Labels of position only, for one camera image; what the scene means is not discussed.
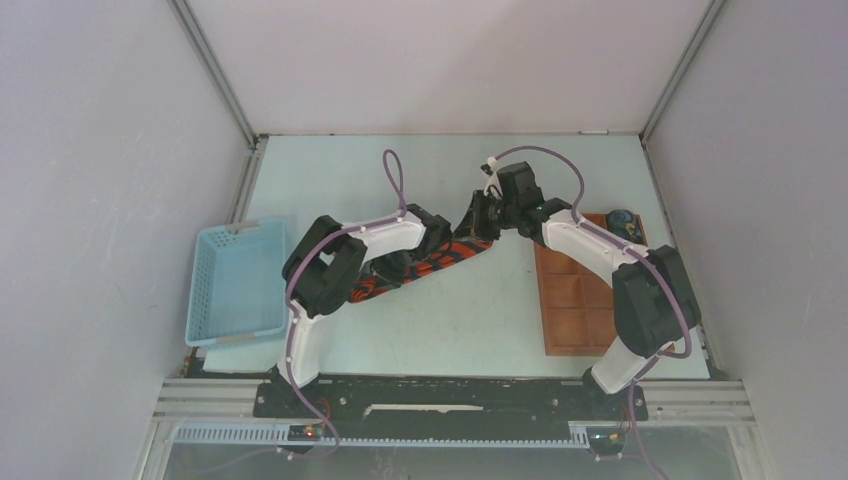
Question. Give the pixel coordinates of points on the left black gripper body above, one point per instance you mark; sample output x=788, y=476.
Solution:
x=391, y=268

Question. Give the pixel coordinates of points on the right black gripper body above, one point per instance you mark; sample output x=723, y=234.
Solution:
x=508, y=210

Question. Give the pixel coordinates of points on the orange navy striped tie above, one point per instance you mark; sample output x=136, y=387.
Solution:
x=437, y=262

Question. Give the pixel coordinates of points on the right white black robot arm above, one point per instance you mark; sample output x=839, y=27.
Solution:
x=654, y=306

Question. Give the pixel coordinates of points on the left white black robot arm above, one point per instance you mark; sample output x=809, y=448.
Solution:
x=331, y=263

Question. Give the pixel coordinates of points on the blue patterned rolled tie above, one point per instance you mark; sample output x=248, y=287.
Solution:
x=626, y=225

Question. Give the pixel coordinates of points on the brown wooden divided tray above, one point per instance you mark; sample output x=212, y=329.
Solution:
x=574, y=262

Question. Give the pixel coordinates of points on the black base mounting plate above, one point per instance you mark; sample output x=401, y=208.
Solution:
x=444, y=408

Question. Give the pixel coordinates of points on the light blue plastic basket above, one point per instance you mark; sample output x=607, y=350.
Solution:
x=237, y=287

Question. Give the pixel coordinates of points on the white slotted cable duct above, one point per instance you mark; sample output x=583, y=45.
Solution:
x=282, y=435

